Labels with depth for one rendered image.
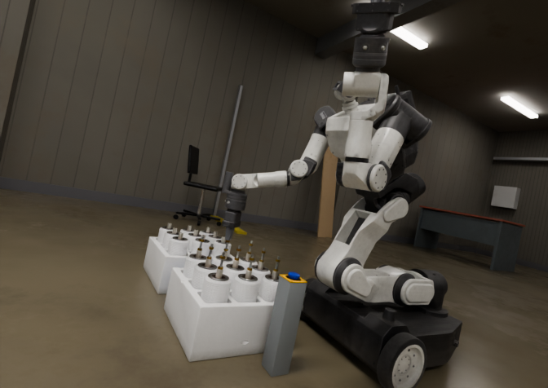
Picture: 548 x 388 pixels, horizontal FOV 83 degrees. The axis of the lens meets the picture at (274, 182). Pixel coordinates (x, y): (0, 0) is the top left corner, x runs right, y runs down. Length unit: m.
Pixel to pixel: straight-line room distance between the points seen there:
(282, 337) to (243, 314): 0.16
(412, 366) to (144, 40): 4.20
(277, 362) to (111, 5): 4.20
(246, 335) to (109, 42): 3.85
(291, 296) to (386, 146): 0.56
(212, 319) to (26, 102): 3.63
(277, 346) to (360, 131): 0.72
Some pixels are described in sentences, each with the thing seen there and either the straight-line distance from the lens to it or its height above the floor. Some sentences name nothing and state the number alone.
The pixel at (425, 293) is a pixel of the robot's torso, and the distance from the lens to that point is 1.59.
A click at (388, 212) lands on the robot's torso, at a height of 0.60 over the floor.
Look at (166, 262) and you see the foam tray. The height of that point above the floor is 0.15.
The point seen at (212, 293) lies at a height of 0.21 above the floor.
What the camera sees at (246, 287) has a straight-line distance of 1.18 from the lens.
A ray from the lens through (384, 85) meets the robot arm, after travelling 0.92.
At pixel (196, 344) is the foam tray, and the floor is 0.06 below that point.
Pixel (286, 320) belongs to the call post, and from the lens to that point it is 1.11.
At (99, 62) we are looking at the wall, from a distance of 4.40.
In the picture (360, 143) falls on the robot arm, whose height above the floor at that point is 0.77.
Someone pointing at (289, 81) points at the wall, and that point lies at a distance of 5.11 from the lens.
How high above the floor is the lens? 0.61
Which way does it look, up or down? 1 degrees up
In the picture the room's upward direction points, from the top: 12 degrees clockwise
